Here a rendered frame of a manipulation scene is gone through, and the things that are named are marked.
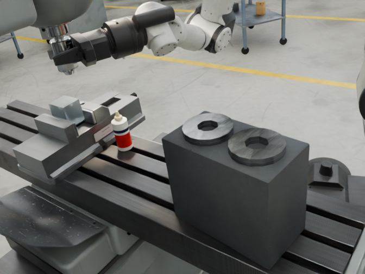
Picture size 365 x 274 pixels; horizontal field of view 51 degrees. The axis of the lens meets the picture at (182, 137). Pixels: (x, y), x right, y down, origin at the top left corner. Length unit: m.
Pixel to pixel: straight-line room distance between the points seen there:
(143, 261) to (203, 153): 0.54
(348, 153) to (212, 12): 1.72
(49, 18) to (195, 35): 0.43
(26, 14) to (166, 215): 0.45
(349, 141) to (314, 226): 2.03
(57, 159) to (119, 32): 0.33
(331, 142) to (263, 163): 2.17
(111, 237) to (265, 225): 0.45
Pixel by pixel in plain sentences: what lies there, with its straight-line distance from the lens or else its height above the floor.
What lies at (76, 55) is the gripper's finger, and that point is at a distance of 0.89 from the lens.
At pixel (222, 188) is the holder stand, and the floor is 1.10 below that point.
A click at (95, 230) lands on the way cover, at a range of 0.91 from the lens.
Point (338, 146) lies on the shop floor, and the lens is 2.70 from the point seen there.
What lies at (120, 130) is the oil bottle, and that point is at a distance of 0.97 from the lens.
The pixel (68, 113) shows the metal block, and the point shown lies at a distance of 1.00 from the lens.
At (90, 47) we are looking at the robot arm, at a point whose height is 1.25.
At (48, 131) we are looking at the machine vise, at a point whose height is 1.04.
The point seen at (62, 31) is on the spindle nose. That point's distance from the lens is 0.89.
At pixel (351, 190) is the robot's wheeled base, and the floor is 0.57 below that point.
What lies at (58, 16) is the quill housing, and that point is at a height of 1.33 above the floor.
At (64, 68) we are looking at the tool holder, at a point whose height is 1.21.
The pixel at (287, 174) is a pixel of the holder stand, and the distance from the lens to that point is 0.59.
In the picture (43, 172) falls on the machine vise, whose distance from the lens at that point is 0.97.
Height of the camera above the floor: 1.49
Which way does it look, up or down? 32 degrees down
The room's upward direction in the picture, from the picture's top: 9 degrees counter-clockwise
